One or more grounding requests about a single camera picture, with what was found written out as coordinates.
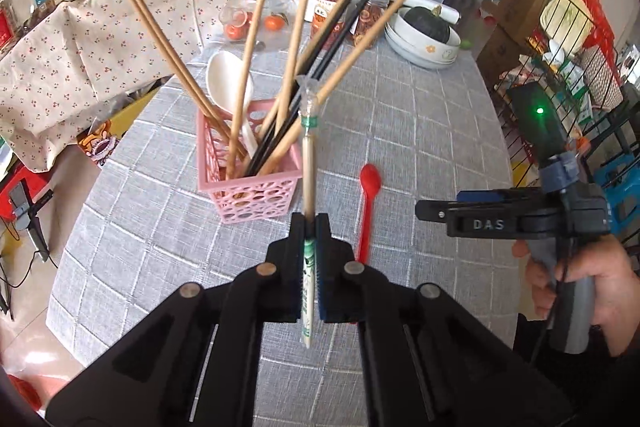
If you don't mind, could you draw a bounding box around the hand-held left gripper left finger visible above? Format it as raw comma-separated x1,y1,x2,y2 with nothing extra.
45,212,315,427

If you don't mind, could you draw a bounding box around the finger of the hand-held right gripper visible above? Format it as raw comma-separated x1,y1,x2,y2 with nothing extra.
455,188,544,204
415,198,527,239

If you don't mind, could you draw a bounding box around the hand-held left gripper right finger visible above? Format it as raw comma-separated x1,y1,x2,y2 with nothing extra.
314,212,576,427

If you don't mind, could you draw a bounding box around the pink perforated utensil basket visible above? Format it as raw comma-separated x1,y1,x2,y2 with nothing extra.
196,99,305,225

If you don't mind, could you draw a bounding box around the disposable chopsticks pair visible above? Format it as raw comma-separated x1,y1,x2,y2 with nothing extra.
296,74,322,350

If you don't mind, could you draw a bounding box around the red plastic spoon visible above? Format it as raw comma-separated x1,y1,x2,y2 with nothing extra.
356,164,382,265

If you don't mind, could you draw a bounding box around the white plastic spoon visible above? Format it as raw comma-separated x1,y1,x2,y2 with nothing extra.
206,51,258,158

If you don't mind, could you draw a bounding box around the person's right hand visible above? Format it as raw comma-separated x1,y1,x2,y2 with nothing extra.
512,236,640,359

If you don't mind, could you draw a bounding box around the blue plastic stool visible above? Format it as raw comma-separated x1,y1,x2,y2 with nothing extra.
600,152,640,235

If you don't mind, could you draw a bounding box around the grey checked tablecloth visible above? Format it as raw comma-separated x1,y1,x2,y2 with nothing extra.
45,39,523,427

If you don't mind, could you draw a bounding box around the person's dark clothing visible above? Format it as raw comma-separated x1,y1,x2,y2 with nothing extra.
514,312,640,427

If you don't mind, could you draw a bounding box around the small cardboard box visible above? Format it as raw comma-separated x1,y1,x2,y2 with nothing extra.
475,27,526,88

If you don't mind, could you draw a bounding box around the woven basket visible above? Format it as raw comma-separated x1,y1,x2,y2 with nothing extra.
582,49,624,110

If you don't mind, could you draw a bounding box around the white flower print bowl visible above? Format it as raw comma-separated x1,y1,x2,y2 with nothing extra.
392,4,462,64

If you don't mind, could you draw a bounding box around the dark green pumpkin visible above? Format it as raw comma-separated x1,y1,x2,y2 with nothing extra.
402,5,451,44

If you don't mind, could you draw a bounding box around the napa cabbage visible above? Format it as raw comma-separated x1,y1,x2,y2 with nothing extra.
542,0,596,40

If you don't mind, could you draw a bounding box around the large cardboard box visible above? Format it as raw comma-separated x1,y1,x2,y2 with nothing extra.
497,0,548,38

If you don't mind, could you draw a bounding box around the red plastic bag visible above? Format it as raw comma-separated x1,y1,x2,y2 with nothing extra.
577,0,619,54

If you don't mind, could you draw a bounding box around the jar of dried fruit slices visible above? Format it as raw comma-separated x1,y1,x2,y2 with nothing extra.
350,0,392,50

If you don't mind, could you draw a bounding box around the yellow cartoon print box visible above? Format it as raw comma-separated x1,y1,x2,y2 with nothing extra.
75,87,162,168

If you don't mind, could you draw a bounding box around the jar of red goji berries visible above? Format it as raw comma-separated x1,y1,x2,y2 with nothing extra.
311,0,356,40

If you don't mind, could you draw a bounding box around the round glass jar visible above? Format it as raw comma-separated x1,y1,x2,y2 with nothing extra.
219,0,297,46

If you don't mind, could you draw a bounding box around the black tripod stand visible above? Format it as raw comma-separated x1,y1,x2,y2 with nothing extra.
10,182,54,264

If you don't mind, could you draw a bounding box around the red plastic object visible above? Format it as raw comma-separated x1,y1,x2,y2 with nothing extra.
7,374,44,414

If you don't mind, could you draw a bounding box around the black cable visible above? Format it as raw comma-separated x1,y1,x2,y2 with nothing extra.
530,237,572,364

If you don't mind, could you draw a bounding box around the black wire rack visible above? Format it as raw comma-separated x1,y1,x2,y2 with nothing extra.
492,0,640,188

